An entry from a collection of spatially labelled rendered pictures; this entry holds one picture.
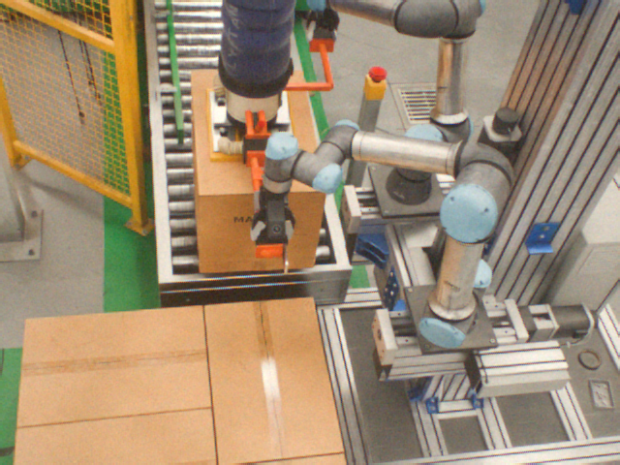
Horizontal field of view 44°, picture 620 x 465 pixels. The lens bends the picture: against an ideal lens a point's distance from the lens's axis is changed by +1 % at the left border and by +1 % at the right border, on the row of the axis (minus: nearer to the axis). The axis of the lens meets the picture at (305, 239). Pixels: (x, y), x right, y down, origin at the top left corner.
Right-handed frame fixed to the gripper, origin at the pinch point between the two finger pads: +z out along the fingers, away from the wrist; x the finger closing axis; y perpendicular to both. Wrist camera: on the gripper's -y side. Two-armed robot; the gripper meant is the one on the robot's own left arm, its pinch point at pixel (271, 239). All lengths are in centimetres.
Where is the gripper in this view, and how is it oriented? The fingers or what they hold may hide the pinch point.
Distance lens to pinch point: 209.1
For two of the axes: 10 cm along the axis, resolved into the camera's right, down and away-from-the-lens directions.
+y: -1.2, -7.8, 6.2
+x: -9.9, 0.2, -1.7
